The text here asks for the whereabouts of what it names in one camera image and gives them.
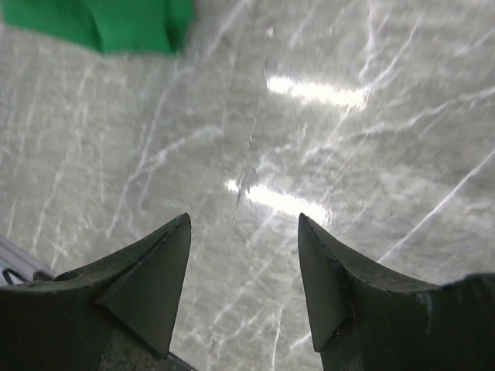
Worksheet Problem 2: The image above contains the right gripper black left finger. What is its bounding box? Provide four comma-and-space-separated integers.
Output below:
1, 214, 191, 370

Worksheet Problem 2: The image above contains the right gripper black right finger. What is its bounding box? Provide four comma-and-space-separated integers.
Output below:
298, 215, 494, 370

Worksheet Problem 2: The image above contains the green tank top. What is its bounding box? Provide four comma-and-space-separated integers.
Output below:
1, 0, 194, 54

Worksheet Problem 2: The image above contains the aluminium rail frame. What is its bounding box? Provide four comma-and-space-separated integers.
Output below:
0, 236, 56, 286

